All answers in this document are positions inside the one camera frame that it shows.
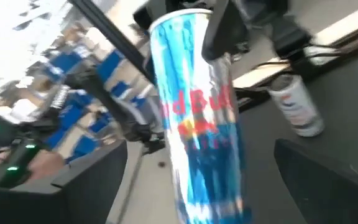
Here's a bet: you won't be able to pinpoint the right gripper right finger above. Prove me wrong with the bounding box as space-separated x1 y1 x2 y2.
273 138 358 224

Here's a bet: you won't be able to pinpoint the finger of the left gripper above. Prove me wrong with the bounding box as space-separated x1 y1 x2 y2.
132 0 167 30
201 0 250 62

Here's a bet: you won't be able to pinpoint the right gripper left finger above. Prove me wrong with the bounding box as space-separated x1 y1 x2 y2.
0 139 129 224

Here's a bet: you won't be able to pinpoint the white energy drink can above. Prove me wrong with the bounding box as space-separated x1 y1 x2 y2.
267 73 326 138

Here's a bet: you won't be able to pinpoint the blue silver energy drink can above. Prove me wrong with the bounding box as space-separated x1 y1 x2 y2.
147 8 253 224

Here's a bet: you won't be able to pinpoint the black device with green lights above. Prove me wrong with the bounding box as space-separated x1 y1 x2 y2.
0 114 48 189

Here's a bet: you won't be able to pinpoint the black table mat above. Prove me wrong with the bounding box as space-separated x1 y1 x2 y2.
237 46 358 224

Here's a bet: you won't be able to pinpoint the blue background boxes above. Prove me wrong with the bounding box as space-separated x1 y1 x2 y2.
44 46 150 162

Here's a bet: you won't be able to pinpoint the black aluminium table frame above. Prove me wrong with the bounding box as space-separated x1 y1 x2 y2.
68 0 158 85

